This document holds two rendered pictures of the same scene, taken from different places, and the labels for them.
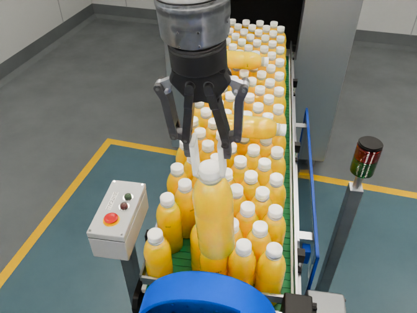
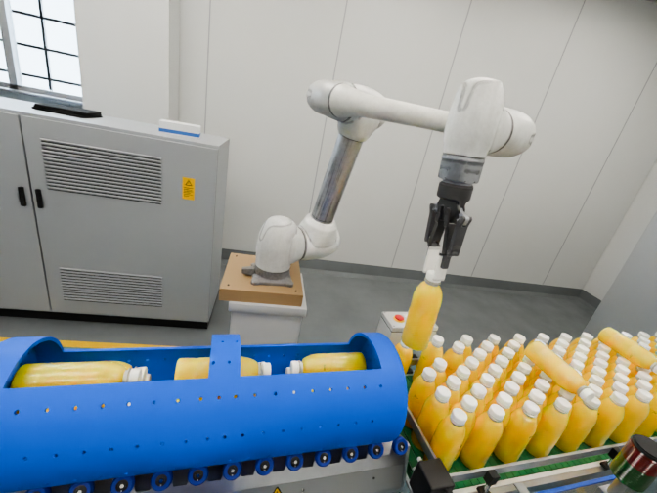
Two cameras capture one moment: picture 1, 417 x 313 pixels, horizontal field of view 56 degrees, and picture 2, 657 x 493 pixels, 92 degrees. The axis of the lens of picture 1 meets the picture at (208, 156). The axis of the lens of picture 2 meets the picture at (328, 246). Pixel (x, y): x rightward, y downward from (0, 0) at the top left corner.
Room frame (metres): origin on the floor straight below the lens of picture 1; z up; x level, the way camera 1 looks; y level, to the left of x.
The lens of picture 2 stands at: (-0.10, -0.52, 1.77)
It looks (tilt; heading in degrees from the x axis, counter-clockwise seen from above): 22 degrees down; 62
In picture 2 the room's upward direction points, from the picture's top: 12 degrees clockwise
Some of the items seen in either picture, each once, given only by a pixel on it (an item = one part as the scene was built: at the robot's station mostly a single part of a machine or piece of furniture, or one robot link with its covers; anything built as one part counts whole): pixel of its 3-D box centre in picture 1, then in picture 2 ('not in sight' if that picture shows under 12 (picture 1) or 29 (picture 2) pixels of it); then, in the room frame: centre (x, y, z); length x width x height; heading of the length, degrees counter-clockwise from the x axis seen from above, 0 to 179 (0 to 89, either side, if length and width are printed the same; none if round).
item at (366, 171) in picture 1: (363, 164); (633, 470); (0.81, -0.42, 1.18); 0.06 x 0.06 x 0.05
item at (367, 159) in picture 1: (368, 151); (644, 456); (0.81, -0.42, 1.23); 0.06 x 0.06 x 0.04
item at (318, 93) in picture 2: not in sight; (328, 98); (0.37, 0.58, 1.81); 0.18 x 0.14 x 0.13; 101
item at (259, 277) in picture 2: not in sight; (267, 270); (0.28, 0.70, 1.08); 0.22 x 0.18 x 0.06; 169
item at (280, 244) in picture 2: not in sight; (278, 242); (0.31, 0.70, 1.22); 0.18 x 0.16 x 0.22; 11
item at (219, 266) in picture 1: (213, 267); (418, 398); (0.60, -0.01, 1.00); 0.07 x 0.07 x 0.19
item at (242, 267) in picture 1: (241, 271); (431, 419); (0.59, -0.09, 1.00); 0.07 x 0.07 x 0.19
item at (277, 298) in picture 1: (216, 289); (407, 411); (0.56, -0.02, 0.96); 0.40 x 0.01 x 0.03; 81
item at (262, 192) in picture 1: (262, 194); (503, 400); (0.78, -0.15, 1.10); 0.04 x 0.04 x 0.02
